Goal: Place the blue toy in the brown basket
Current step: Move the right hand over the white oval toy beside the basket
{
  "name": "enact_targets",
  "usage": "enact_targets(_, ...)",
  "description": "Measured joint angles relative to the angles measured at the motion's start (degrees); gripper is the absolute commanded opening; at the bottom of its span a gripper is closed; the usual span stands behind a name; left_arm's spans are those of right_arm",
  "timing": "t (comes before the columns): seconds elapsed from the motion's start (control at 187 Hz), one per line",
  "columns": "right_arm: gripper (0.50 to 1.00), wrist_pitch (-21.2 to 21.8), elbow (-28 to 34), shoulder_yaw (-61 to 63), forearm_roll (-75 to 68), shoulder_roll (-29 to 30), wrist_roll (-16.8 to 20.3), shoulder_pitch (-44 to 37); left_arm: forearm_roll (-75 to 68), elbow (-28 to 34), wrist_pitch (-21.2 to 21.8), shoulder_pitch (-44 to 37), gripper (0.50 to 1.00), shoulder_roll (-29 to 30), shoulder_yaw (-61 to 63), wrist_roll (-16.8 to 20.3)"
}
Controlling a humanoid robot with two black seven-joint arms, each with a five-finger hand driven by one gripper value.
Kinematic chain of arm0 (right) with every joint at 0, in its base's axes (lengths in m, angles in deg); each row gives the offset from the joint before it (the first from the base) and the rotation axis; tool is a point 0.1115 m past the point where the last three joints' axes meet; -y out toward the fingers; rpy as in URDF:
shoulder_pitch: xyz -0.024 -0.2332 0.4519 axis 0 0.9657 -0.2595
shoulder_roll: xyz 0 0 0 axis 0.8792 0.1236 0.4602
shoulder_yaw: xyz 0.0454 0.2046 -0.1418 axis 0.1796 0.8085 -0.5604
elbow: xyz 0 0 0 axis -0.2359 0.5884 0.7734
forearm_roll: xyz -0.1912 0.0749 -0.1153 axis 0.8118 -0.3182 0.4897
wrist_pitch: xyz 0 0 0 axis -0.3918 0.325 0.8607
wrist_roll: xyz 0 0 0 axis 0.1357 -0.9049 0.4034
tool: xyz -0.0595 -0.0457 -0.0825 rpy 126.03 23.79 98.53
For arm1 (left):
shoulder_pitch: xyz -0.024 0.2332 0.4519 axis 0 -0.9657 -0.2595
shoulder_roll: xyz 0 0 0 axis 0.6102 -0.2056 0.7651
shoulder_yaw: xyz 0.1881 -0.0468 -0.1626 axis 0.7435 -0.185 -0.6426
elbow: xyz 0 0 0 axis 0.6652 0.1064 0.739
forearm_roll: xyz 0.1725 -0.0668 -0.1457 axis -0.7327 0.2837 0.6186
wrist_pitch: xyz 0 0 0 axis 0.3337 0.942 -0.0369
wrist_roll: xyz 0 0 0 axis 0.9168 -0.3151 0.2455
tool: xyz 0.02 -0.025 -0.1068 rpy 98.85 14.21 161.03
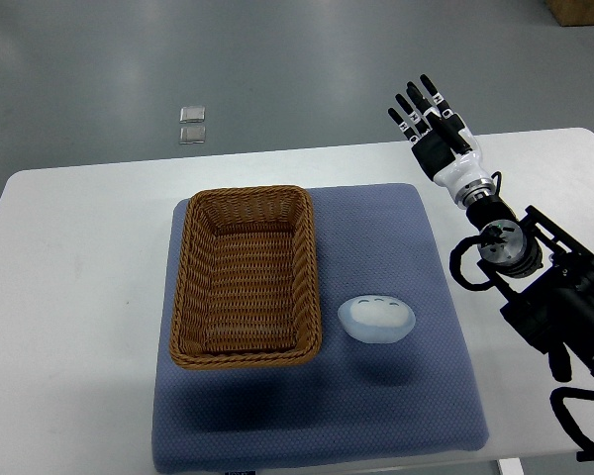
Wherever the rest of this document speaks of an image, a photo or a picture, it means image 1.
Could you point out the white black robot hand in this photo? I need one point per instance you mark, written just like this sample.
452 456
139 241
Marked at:
446 149

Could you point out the light blue plush toy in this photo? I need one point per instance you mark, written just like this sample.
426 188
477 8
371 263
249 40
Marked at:
376 319

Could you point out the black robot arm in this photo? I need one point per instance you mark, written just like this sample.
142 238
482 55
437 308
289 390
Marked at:
545 275

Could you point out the brown wicker basket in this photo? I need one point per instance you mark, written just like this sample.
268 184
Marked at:
247 293

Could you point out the brown cardboard box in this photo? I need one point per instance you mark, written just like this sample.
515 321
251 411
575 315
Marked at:
572 13

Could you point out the lower metal floor plate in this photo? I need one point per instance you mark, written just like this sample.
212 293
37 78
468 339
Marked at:
192 134

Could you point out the metal floor plate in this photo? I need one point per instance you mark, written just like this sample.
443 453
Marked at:
192 114
192 134

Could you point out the upper metal floor plate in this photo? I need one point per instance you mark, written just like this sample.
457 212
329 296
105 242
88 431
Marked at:
192 114

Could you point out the blue quilted mat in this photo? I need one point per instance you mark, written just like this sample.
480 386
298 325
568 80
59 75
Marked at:
352 401

